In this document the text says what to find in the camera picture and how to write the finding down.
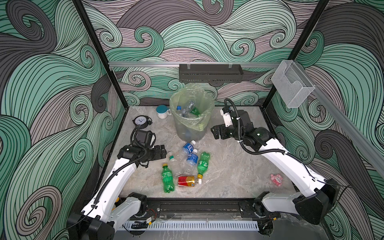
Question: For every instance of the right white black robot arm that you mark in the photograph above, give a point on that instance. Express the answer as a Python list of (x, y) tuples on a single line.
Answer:
[(316, 195)]

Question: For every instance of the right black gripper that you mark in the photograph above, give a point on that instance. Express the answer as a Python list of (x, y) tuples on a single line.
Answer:
[(217, 131)]

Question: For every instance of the Pocari Sweat bottle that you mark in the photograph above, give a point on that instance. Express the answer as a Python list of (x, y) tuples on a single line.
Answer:
[(191, 162)]

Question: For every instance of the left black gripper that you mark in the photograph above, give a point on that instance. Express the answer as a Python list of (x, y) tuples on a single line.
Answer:
[(157, 155)]

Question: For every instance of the green Sprite bottle yellow cap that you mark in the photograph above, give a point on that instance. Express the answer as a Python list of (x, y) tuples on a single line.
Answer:
[(168, 179)]

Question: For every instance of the pink plush toy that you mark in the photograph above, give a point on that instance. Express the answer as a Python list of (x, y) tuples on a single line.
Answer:
[(276, 179)]

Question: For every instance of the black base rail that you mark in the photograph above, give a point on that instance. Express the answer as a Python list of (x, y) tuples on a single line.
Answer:
[(242, 207)]

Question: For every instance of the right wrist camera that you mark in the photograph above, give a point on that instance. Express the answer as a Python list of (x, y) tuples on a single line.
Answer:
[(226, 114)]

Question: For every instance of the clear bottle green band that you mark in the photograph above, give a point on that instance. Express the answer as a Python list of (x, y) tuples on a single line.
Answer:
[(175, 164)]

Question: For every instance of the clear acrylic wall holder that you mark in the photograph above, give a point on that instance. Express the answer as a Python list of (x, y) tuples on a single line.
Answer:
[(292, 83)]

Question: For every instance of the blue label bottle white cap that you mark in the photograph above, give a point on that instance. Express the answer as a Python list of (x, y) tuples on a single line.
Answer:
[(186, 150)]

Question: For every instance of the mesh bin with green bag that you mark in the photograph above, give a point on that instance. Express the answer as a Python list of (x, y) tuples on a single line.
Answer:
[(195, 128)]

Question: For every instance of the teal lid white jar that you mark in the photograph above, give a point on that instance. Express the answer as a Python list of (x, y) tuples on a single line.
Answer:
[(163, 112)]

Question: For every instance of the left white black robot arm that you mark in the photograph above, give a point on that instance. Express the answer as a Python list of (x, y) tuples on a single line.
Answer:
[(102, 217)]

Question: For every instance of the clear bottle white cap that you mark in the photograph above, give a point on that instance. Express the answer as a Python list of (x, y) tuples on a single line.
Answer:
[(190, 105)]

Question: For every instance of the red yellow label bottle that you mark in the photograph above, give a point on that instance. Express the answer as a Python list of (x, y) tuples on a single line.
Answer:
[(189, 181)]

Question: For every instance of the black wall shelf tray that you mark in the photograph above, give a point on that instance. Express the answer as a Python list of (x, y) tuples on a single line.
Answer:
[(210, 73)]

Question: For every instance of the white slotted cable duct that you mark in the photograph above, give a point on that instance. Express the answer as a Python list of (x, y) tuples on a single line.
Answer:
[(203, 226)]

